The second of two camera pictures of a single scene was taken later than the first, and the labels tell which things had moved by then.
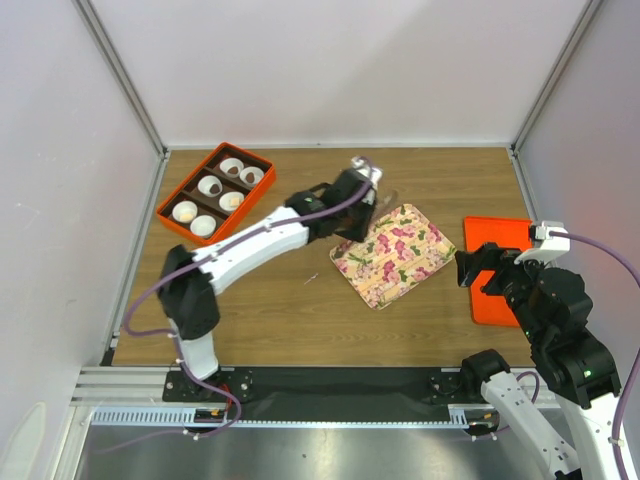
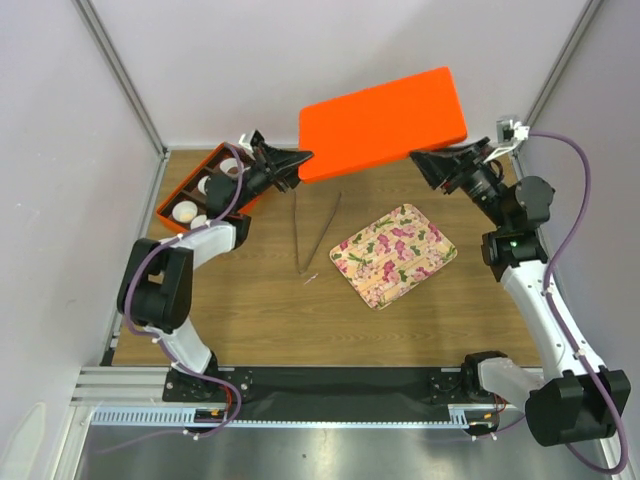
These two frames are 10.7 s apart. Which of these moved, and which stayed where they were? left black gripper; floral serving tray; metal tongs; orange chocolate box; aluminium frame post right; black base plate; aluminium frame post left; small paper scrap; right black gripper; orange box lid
Moved: metal tongs; orange box lid; left black gripper; right black gripper
Stayed: aluminium frame post left; small paper scrap; aluminium frame post right; black base plate; floral serving tray; orange chocolate box
